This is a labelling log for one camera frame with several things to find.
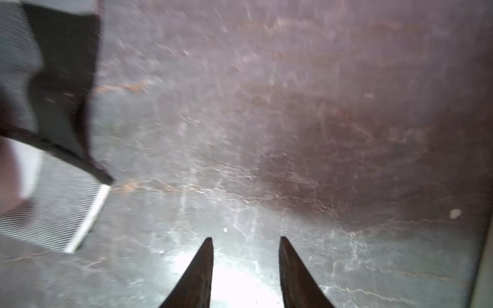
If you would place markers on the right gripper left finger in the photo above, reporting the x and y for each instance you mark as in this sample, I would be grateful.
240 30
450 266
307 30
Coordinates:
193 290

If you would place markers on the black white checkered scarf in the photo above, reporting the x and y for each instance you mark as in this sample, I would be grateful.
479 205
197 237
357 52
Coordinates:
51 189

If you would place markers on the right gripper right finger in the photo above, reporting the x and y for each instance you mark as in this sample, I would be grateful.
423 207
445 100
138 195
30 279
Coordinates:
299 289

